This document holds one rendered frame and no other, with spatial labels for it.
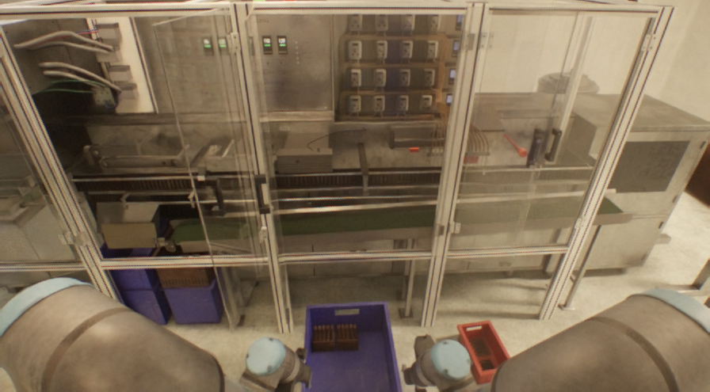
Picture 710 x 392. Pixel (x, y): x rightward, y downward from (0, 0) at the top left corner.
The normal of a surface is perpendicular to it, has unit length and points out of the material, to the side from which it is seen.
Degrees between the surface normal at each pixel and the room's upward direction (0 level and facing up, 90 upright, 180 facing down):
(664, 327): 5
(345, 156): 90
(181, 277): 90
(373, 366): 0
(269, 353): 19
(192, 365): 53
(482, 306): 0
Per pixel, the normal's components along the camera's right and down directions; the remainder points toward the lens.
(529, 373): -0.78, -0.58
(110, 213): 0.05, -0.07
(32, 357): -0.30, -0.29
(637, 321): -0.10, -0.96
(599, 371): -0.43, -0.63
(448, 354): 0.13, -0.67
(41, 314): -0.11, -0.72
